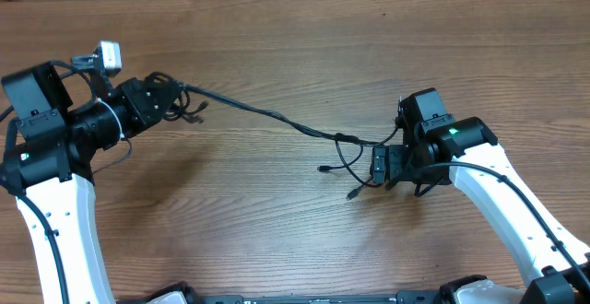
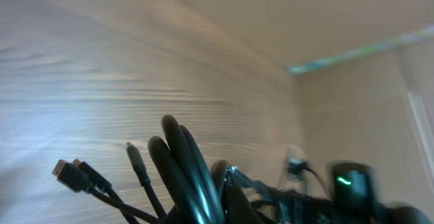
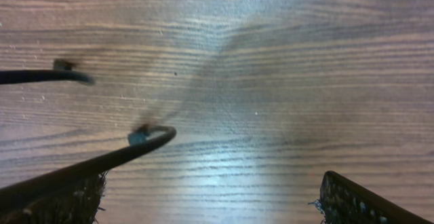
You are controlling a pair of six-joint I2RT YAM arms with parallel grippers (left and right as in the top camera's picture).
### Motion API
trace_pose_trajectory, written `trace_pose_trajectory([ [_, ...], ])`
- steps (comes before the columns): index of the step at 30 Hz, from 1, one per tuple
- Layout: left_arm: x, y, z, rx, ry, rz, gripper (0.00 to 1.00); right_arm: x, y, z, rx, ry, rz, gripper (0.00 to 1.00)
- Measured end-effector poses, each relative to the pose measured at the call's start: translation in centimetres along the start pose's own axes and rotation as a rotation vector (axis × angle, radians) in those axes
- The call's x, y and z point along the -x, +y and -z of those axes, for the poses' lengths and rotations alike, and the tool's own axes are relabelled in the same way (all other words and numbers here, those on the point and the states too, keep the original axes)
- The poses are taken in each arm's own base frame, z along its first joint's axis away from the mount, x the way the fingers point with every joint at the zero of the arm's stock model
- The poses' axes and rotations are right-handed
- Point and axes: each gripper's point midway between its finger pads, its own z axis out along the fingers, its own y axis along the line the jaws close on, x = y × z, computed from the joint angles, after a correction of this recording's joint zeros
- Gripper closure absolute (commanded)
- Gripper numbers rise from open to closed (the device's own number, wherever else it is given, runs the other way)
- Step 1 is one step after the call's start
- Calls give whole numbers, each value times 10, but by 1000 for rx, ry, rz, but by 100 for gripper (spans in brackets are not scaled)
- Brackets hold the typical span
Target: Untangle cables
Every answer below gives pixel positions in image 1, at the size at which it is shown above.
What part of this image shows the black cable bundle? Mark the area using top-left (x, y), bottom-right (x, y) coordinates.
top-left (146, 71), bottom-right (402, 202)

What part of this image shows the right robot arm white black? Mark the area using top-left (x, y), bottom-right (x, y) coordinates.
top-left (371, 88), bottom-right (589, 303)

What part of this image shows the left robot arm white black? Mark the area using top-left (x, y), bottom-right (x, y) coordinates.
top-left (1, 60), bottom-right (183, 303)

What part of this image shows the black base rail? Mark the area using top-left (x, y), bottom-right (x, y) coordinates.
top-left (119, 275), bottom-right (590, 304)

